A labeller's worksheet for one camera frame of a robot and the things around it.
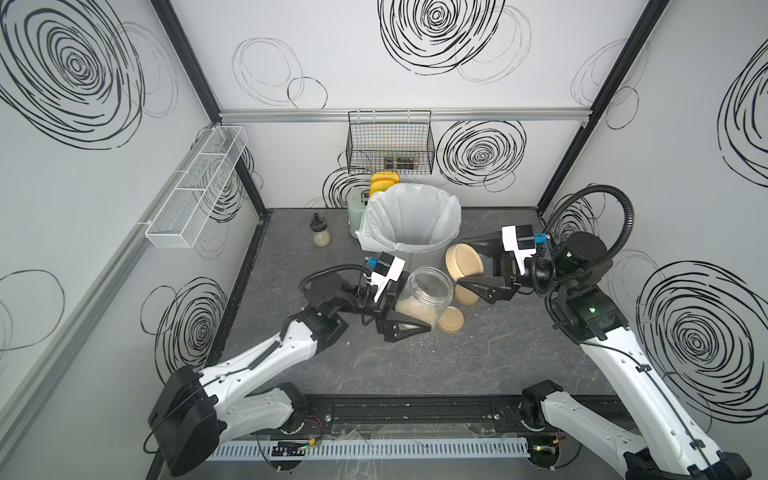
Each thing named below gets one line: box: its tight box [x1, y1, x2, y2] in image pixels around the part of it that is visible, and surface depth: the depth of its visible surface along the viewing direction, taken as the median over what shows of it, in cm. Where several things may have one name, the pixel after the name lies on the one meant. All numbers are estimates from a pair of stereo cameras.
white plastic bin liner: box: [355, 183, 462, 254], surface depth 91 cm
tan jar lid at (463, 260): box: [445, 243, 484, 281], surface depth 56 cm
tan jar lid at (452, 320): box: [438, 306, 465, 333], surface depth 91 cm
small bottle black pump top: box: [310, 212, 331, 247], surface depth 106 cm
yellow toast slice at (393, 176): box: [371, 172, 400, 183], surface depth 103 cm
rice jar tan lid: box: [438, 306, 464, 333], surface depth 91 cm
